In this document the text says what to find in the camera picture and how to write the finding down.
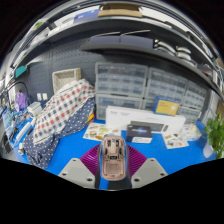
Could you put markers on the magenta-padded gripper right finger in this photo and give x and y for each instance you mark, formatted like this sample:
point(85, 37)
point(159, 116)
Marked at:
point(150, 171)

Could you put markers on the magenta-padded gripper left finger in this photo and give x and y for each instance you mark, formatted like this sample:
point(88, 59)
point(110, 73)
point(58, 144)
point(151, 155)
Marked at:
point(75, 171)

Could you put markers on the navy polka dot cloth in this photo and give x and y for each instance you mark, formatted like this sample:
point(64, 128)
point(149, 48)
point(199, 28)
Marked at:
point(66, 136)

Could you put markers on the printed picture sheet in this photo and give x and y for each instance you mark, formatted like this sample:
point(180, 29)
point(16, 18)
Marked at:
point(175, 141)
point(96, 131)

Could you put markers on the small dark box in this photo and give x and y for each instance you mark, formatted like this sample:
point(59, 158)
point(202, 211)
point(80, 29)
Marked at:
point(138, 132)

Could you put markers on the clear plastic package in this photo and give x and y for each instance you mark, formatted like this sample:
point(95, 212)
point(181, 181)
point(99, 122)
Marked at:
point(191, 133)

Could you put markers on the long white keyboard box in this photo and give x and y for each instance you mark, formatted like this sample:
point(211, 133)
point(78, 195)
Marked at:
point(116, 116)

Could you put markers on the red blue checked cloth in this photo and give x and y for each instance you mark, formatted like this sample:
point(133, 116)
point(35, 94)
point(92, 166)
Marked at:
point(63, 106)

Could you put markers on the yellow blue box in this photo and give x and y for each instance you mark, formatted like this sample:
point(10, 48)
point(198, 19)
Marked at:
point(166, 107)

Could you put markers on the green potted plant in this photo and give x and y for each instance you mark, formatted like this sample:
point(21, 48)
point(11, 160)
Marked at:
point(216, 133)

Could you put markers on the grey plastic drawer cabinet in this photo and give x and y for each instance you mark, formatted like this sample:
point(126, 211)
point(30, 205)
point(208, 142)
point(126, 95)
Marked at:
point(195, 100)
point(166, 87)
point(120, 80)

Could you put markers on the white woven basket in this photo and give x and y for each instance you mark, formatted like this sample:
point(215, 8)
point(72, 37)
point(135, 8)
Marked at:
point(65, 79)

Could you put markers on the grey shelf unit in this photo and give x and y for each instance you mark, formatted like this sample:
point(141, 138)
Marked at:
point(126, 41)

